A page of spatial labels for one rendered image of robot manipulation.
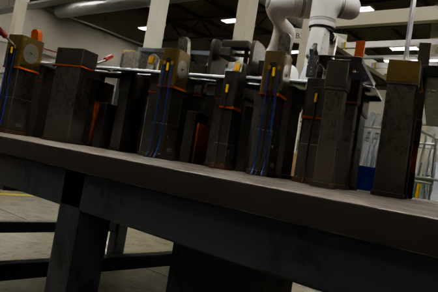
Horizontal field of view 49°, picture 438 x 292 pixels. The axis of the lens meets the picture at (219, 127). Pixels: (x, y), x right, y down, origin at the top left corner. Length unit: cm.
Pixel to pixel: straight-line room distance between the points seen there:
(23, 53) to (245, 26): 823
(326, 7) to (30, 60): 108
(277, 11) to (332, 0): 46
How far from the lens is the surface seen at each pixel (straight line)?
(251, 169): 131
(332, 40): 173
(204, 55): 202
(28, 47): 191
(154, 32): 590
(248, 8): 1002
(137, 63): 199
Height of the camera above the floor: 72
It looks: 4 degrees up
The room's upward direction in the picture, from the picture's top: 9 degrees clockwise
